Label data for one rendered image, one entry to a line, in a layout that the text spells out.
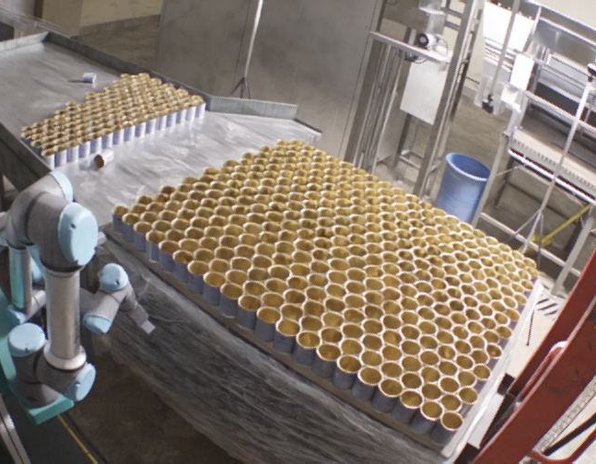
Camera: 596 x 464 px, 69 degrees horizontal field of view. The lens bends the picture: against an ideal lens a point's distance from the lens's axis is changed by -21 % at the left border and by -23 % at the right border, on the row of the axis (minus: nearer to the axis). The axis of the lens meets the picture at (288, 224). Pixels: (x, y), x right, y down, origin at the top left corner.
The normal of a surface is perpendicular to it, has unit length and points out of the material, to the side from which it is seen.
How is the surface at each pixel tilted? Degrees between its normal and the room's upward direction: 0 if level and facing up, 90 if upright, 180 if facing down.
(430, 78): 90
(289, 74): 90
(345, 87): 90
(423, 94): 90
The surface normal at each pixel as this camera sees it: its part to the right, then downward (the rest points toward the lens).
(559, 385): -0.60, 0.34
